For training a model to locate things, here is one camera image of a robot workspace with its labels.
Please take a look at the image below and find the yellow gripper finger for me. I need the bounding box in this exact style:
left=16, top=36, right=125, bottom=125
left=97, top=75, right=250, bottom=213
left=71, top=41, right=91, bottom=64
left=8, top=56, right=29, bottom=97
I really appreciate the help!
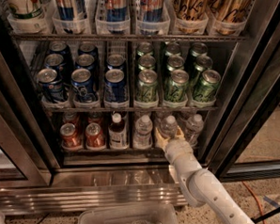
left=176, top=126, right=185, bottom=139
left=155, top=128, right=170, bottom=150

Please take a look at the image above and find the clear water bottle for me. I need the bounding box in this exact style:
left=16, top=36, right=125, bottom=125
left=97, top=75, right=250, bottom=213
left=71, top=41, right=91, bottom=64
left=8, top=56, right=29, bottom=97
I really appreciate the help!
left=132, top=115, right=152, bottom=149
left=184, top=114, right=205, bottom=148
left=159, top=116, right=178, bottom=139

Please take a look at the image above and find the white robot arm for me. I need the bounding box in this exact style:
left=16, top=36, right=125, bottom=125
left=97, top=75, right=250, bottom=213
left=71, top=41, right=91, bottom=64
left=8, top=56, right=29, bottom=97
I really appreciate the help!
left=155, top=128, right=255, bottom=224

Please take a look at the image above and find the brown tea bottle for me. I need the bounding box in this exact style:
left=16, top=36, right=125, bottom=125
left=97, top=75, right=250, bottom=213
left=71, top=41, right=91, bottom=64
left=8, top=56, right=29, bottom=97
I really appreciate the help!
left=108, top=113, right=128, bottom=150

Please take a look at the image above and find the stainless steel fridge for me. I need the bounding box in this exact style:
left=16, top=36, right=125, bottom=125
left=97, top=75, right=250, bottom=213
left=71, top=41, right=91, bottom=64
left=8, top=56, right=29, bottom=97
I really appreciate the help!
left=0, top=0, right=280, bottom=215

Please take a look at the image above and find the white patterned can top shelf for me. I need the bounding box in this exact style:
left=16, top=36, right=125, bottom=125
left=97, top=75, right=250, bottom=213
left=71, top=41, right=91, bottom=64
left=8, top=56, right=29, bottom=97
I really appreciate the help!
left=6, top=0, right=43, bottom=20

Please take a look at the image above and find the green soda can front middle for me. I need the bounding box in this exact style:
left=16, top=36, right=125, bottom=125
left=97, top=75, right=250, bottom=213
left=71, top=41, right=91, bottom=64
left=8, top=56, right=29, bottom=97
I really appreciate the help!
left=164, top=70, right=189, bottom=103

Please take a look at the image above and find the green soda can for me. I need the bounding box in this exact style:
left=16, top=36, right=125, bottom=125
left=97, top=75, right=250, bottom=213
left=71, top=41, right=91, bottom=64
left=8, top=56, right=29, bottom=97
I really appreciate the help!
left=135, top=41, right=154, bottom=57
left=186, top=42, right=209, bottom=64
left=164, top=70, right=189, bottom=103
left=166, top=56, right=185, bottom=72
left=192, top=70, right=221, bottom=103
left=190, top=55, right=213, bottom=86
left=163, top=42, right=181, bottom=57
left=137, top=55, right=156, bottom=71
left=135, top=69, right=158, bottom=103

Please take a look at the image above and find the green soda can front right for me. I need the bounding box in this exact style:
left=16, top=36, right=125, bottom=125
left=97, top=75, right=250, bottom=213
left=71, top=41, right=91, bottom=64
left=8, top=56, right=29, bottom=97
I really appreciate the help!
left=192, top=70, right=221, bottom=103

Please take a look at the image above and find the green soda can front left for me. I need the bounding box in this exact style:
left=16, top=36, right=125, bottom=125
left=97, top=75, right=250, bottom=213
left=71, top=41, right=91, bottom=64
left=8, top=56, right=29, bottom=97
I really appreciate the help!
left=135, top=69, right=158, bottom=103

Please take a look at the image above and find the orange soda can front right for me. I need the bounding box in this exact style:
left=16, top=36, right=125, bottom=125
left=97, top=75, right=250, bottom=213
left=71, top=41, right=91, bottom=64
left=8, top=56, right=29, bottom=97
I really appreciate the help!
left=86, top=122, right=106, bottom=151

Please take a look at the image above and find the orange soda can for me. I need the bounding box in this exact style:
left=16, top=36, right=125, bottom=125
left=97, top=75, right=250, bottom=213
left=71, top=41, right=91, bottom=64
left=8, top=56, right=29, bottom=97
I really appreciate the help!
left=86, top=122, right=106, bottom=151
left=62, top=111, right=80, bottom=127
left=60, top=123, right=82, bottom=151
left=87, top=111, right=103, bottom=125

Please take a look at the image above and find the orange soda can back right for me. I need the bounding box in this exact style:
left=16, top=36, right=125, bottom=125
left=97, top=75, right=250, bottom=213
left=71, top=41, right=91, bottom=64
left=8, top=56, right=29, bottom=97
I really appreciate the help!
left=87, top=111, right=103, bottom=125

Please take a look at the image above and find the blue soda can front right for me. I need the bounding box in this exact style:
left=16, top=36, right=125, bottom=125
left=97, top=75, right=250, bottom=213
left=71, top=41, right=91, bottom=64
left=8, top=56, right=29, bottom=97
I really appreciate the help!
left=104, top=69, right=128, bottom=104

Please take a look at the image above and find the blue soda can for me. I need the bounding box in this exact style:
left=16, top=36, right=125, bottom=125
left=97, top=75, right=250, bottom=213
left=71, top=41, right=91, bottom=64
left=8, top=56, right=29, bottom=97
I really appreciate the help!
left=44, top=54, right=68, bottom=79
left=106, top=54, right=127, bottom=71
left=48, top=40, right=73, bottom=63
left=71, top=69, right=99, bottom=103
left=74, top=54, right=98, bottom=71
left=77, top=41, right=99, bottom=59
left=37, top=69, right=68, bottom=103
left=104, top=69, right=128, bottom=104

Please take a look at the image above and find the green soda can middle centre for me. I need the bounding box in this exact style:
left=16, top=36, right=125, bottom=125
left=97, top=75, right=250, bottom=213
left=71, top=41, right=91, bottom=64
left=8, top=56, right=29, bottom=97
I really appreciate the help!
left=166, top=56, right=185, bottom=72

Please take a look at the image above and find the green soda can middle right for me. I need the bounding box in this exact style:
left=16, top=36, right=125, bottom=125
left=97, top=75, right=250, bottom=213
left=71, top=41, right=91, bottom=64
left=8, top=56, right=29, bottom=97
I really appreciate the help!
left=190, top=55, right=213, bottom=86

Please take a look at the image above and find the green soda can middle left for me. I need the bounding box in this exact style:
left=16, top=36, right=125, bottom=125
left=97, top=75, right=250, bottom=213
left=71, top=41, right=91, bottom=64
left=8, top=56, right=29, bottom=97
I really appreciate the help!
left=137, top=55, right=156, bottom=71

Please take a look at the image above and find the clear plastic bin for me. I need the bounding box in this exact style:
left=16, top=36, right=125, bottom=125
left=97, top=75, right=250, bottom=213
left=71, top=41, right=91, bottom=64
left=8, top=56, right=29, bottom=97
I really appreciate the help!
left=78, top=202, right=178, bottom=224

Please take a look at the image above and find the green soda can back centre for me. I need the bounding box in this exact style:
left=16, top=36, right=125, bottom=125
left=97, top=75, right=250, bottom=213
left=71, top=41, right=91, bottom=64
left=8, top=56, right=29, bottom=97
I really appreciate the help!
left=163, top=42, right=181, bottom=57

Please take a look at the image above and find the green soda can back right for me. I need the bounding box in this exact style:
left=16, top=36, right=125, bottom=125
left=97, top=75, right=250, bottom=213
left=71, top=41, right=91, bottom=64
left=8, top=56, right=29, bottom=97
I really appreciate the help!
left=186, top=42, right=209, bottom=64

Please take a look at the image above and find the orange soda can front left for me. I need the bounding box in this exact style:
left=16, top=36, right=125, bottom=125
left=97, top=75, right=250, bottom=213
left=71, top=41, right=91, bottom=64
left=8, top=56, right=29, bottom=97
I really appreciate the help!
left=60, top=123, right=82, bottom=151

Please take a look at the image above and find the blue soda can middle right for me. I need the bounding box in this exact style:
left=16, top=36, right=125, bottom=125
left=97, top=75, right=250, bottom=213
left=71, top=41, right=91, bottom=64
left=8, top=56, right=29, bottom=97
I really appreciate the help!
left=106, top=54, right=127, bottom=71

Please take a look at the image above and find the orange soda can back left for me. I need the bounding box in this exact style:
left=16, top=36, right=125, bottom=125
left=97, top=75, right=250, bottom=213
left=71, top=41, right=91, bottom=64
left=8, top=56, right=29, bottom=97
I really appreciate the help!
left=62, top=111, right=80, bottom=127

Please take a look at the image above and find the green soda can back left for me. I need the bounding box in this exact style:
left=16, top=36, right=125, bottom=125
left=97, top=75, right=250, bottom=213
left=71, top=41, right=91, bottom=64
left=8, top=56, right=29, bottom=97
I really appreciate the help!
left=135, top=41, right=154, bottom=57

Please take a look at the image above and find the blue soda can front middle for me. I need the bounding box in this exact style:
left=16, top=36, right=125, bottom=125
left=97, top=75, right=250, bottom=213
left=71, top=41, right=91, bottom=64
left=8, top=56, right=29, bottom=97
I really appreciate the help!
left=71, top=69, right=99, bottom=103

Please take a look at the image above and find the blue soda can middle centre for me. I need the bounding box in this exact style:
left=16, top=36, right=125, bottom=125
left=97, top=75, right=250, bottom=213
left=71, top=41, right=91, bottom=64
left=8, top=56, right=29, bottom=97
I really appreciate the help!
left=74, top=54, right=98, bottom=71

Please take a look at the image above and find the blue soda can back centre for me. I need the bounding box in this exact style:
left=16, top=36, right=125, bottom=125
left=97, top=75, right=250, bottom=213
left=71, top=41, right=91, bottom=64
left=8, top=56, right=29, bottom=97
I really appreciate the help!
left=77, top=41, right=99, bottom=59

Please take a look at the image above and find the blue soda can front left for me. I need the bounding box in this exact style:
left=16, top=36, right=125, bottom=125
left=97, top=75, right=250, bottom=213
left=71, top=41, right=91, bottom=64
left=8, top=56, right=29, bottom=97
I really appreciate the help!
left=37, top=69, right=68, bottom=103

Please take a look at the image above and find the black tripod leg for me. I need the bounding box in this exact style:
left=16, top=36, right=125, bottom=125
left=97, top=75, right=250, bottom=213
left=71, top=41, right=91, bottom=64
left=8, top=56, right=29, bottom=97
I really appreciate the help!
left=251, top=206, right=280, bottom=224

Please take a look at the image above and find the gold can top left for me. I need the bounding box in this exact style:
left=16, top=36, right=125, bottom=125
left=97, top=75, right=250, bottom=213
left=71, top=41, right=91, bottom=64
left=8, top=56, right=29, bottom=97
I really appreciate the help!
left=172, top=0, right=208, bottom=22

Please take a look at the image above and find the gold can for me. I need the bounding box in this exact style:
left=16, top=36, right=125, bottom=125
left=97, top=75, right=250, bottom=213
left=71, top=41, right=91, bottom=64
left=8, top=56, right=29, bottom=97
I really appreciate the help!
left=210, top=0, right=252, bottom=24
left=172, top=0, right=208, bottom=22

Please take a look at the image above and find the blue soda can middle left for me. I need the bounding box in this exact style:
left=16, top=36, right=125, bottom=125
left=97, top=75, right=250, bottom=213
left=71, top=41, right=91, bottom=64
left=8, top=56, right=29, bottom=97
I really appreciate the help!
left=44, top=54, right=68, bottom=79

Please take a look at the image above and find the blue silver energy drink right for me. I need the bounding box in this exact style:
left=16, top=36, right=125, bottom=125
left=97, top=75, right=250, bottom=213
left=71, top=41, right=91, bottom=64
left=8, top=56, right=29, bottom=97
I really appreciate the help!
left=138, top=0, right=163, bottom=23

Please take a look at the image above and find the blue silver energy drink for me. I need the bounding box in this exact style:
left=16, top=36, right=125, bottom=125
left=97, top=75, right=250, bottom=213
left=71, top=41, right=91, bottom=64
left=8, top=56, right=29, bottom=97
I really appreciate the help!
left=138, top=0, right=163, bottom=23
left=55, top=0, right=87, bottom=21
left=104, top=0, right=128, bottom=23

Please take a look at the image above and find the gold can top right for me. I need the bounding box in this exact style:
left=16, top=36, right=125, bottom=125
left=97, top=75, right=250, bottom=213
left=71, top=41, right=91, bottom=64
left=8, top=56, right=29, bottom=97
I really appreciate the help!
left=210, top=0, right=252, bottom=24

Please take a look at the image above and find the blue soda can back left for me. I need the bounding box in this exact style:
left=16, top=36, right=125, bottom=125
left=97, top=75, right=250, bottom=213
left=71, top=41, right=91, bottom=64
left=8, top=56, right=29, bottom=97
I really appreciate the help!
left=48, top=40, right=73, bottom=63

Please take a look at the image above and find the blue silver energy drink middle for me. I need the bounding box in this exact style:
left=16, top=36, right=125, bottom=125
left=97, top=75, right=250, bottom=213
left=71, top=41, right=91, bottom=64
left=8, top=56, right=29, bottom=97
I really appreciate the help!
left=104, top=0, right=128, bottom=23

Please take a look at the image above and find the blue silver energy drink left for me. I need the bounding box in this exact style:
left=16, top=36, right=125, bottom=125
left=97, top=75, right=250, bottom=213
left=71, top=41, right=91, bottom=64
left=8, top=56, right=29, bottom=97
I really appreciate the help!
left=55, top=0, right=87, bottom=21

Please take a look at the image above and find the orange cable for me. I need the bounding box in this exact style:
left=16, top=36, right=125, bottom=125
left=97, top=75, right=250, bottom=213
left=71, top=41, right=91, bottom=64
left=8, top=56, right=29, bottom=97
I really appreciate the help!
left=240, top=181, right=275, bottom=224

